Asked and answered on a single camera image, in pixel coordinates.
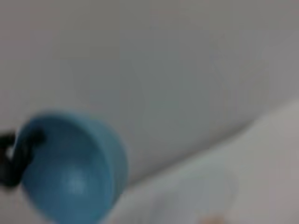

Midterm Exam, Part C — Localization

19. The blue bowl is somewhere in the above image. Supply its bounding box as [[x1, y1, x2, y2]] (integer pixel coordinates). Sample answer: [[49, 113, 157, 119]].
[[17, 109, 129, 224]]

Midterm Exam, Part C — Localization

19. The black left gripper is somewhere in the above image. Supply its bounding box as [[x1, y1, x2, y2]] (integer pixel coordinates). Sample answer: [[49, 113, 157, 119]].
[[0, 129, 45, 187]]

